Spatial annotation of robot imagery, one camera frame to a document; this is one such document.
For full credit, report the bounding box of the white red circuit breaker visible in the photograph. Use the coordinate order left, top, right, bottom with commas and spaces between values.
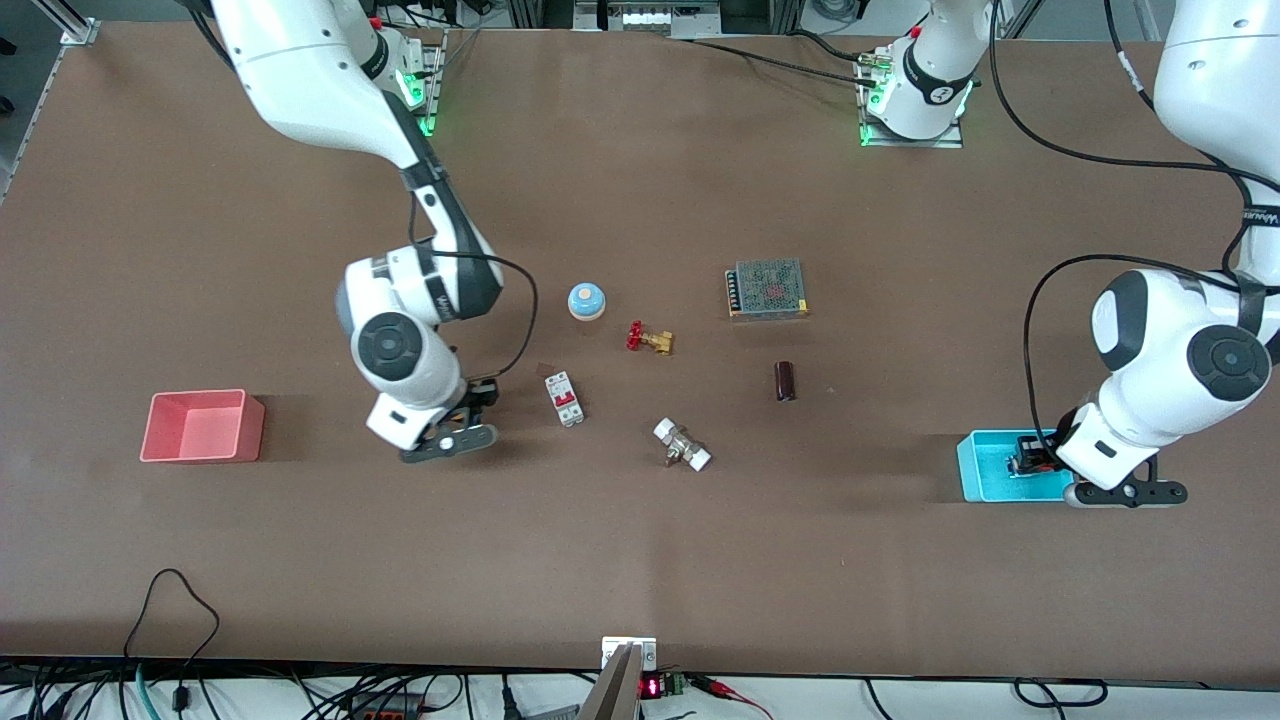
544, 370, 587, 429

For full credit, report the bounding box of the blue plastic box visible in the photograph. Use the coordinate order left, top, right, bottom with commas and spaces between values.
957, 429, 1077, 503

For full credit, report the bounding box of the pink plastic box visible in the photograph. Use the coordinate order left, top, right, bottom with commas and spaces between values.
139, 388, 267, 465

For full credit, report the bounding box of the white plastic pipe valve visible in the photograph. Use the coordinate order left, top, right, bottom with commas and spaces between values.
652, 416, 713, 473

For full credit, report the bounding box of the metal mesh power supply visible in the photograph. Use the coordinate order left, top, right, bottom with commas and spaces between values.
725, 257, 810, 322

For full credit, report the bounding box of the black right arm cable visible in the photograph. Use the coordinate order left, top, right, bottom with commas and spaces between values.
407, 190, 541, 383

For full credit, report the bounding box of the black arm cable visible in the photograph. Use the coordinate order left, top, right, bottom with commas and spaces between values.
1021, 253, 1241, 451
407, 190, 541, 383

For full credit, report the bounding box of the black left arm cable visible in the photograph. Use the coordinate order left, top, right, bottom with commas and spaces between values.
1021, 253, 1241, 451

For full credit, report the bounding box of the looped black cable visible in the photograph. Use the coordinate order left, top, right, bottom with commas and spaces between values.
1013, 678, 1109, 709

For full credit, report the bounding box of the brass valve red handle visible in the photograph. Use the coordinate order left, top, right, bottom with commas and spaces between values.
626, 320, 676, 358

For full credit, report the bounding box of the metal camera bracket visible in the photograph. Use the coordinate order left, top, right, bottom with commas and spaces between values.
600, 636, 659, 720

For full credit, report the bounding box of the thin black cable loop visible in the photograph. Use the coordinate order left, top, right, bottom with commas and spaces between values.
122, 568, 222, 701

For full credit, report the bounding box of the thick black hanging cable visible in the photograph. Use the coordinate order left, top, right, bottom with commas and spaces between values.
987, 0, 1256, 216

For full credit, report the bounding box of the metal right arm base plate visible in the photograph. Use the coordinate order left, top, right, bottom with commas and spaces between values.
395, 28, 448, 137

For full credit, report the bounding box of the long black cable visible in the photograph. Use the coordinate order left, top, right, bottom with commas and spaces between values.
672, 36, 881, 83

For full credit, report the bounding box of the aluminium frame profile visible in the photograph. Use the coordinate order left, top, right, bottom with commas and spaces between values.
30, 0, 101, 46

